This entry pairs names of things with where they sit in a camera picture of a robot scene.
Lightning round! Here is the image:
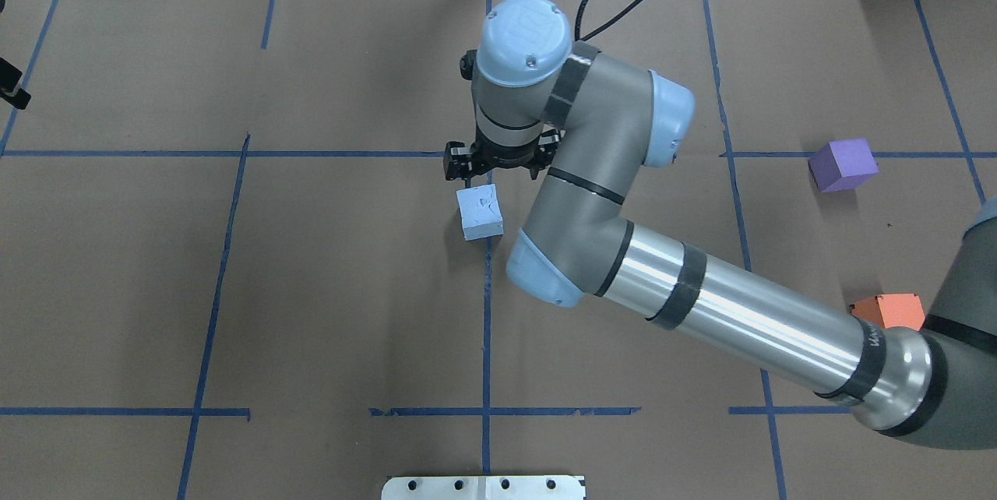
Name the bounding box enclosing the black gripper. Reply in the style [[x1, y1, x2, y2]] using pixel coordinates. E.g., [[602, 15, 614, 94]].
[[470, 129, 562, 180]]

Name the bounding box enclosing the light blue foam block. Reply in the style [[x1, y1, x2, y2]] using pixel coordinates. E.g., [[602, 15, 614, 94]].
[[456, 184, 505, 241]]

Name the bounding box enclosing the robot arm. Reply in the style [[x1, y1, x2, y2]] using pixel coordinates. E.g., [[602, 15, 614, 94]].
[[471, 0, 996, 450]]

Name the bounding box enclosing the purple foam block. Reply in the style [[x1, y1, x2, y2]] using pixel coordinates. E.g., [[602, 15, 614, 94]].
[[808, 138, 879, 192]]

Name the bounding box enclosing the orange foam block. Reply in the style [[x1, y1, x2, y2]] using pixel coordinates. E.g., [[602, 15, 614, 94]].
[[850, 293, 926, 330]]

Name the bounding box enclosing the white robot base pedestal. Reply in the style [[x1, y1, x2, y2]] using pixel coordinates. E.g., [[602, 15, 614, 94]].
[[381, 475, 588, 499]]

